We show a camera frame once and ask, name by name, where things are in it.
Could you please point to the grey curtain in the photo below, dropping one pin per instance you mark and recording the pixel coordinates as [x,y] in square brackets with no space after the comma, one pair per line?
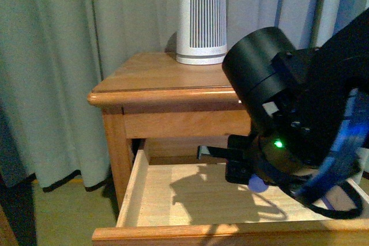
[53,52]

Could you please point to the wooden drawer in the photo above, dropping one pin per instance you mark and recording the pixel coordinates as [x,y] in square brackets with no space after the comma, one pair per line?
[192,204]

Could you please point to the wooden nightstand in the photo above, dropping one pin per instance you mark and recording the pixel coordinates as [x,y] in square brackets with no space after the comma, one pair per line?
[153,96]

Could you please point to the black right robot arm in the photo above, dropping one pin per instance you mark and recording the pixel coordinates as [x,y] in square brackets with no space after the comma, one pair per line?
[308,107]

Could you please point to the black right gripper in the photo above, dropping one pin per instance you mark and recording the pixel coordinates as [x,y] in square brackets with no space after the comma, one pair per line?
[241,159]

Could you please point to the white cylindrical air purifier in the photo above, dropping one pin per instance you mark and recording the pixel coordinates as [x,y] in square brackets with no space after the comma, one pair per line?
[201,38]

